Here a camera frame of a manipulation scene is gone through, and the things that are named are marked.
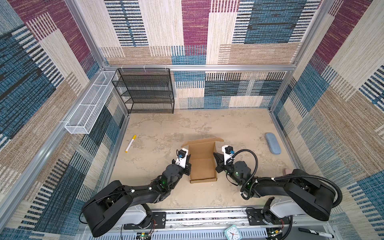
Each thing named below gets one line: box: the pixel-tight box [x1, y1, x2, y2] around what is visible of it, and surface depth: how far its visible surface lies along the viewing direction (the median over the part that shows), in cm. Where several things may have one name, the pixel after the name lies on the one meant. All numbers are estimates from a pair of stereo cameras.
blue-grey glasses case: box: [265, 132, 282, 155], surface depth 99 cm
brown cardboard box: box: [181, 137, 225, 184], surface depth 87 cm
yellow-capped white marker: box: [125, 134, 137, 153], surface depth 104 cm
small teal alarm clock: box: [224, 224, 243, 240], surface depth 70 cm
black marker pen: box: [298, 227, 335, 238], surface depth 70 cm
